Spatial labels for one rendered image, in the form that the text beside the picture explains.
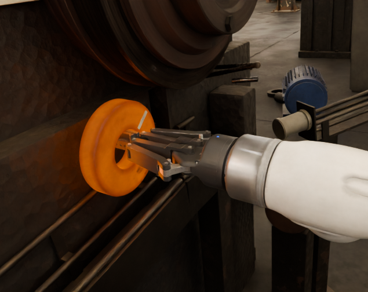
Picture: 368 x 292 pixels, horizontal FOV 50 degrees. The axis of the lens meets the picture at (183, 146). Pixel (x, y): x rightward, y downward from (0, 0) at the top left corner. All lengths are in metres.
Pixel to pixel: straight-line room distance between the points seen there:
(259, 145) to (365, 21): 3.00
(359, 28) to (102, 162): 3.04
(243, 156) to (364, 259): 1.29
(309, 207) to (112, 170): 0.30
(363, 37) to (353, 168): 3.04
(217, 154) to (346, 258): 1.27
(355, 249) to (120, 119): 1.33
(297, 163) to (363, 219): 0.09
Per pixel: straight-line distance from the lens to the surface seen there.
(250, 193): 0.50
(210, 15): 0.63
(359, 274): 1.67
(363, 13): 3.47
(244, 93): 0.97
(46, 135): 0.64
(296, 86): 2.83
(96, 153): 0.59
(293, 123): 1.10
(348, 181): 0.47
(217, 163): 0.52
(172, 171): 0.54
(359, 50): 3.52
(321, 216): 0.48
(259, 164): 0.49
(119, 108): 0.61
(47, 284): 0.67
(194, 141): 0.57
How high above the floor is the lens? 1.08
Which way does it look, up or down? 24 degrees down
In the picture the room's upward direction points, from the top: 6 degrees counter-clockwise
